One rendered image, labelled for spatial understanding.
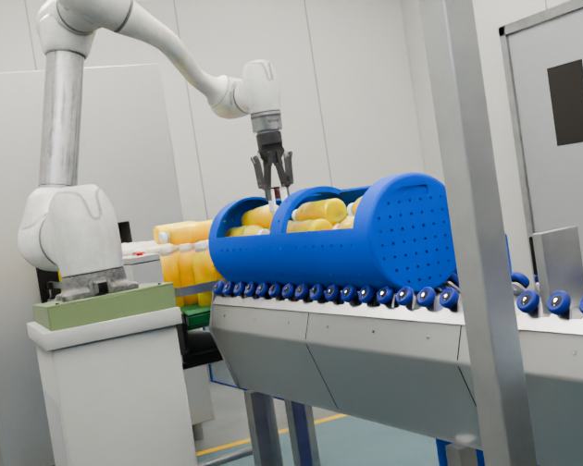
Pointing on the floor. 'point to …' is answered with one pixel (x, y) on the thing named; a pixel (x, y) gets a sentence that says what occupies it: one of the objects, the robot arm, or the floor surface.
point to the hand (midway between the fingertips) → (278, 200)
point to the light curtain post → (477, 231)
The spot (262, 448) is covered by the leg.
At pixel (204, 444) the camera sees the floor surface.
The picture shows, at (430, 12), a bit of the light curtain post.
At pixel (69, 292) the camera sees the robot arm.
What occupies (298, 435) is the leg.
